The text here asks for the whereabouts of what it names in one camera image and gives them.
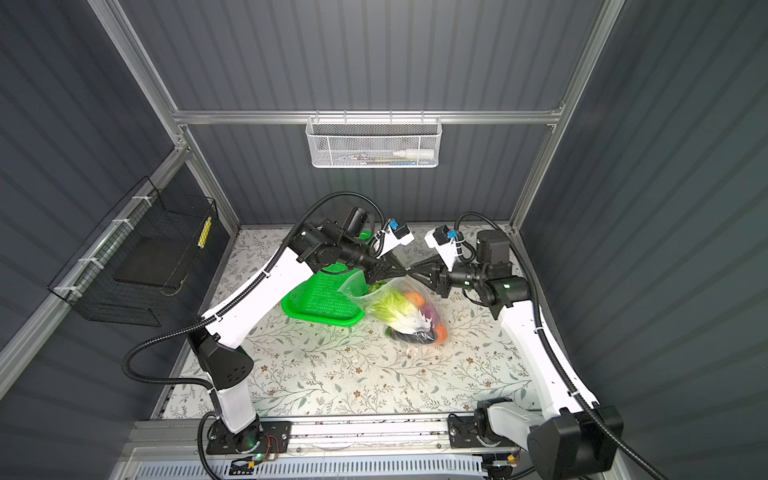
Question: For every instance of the white wire wall basket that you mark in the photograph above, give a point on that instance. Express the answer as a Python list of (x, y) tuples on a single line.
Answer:
[(368, 143)]

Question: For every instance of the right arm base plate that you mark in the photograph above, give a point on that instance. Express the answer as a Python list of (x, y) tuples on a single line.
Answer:
[(467, 432)]

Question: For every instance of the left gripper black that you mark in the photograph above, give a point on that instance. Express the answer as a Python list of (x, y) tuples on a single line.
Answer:
[(380, 269)]

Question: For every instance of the black wire wall basket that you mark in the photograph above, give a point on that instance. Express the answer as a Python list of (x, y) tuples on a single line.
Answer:
[(87, 285)]

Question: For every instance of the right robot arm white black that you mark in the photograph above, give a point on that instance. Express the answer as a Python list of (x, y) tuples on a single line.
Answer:
[(570, 435)]

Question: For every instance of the purple eggplant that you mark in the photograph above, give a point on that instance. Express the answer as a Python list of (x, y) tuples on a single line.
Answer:
[(430, 313)]

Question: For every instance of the clear zip top bag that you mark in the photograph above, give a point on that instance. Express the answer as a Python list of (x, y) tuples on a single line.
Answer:
[(356, 290)]

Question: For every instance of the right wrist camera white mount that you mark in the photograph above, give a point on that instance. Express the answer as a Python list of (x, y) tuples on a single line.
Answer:
[(447, 243)]

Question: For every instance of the black pad in basket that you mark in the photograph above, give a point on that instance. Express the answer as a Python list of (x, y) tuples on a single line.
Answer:
[(157, 262)]

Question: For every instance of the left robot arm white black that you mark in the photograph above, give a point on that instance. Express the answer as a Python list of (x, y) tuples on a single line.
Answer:
[(306, 250)]

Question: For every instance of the white marker in basket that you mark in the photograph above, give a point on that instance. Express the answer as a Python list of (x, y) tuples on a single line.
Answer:
[(415, 154)]

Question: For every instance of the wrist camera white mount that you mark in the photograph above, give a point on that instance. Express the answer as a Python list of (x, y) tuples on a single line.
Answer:
[(394, 234), (447, 243)]

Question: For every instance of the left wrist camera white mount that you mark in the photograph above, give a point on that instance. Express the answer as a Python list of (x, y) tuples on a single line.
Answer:
[(394, 234)]

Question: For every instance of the red tomato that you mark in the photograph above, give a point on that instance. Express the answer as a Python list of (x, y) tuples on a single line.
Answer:
[(441, 333)]

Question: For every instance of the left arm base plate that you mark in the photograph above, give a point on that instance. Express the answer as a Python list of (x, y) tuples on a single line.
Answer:
[(270, 437)]

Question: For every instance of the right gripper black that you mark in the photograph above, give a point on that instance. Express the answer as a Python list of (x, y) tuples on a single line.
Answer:
[(439, 282)]

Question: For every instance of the napa cabbage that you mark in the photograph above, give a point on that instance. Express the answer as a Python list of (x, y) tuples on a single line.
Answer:
[(391, 306)]

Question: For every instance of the white vented cable duct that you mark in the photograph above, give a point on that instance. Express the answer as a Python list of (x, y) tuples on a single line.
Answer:
[(443, 466)]

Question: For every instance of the green plastic basket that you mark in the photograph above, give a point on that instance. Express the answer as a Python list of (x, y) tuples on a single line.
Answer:
[(318, 299)]

